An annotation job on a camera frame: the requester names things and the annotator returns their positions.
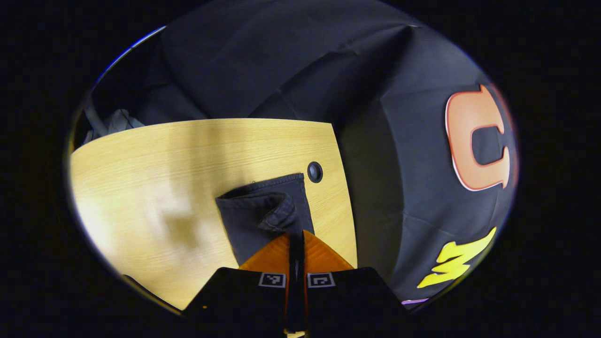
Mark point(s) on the black backdrop cloth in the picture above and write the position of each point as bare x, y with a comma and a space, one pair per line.
375, 141

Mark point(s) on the black jeans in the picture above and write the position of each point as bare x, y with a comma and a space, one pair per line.
249, 225

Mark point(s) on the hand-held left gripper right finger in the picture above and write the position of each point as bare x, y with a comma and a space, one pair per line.
357, 300

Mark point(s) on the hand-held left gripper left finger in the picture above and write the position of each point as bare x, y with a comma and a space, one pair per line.
235, 300

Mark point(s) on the white crumpled cloth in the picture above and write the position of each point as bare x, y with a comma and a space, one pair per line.
119, 123

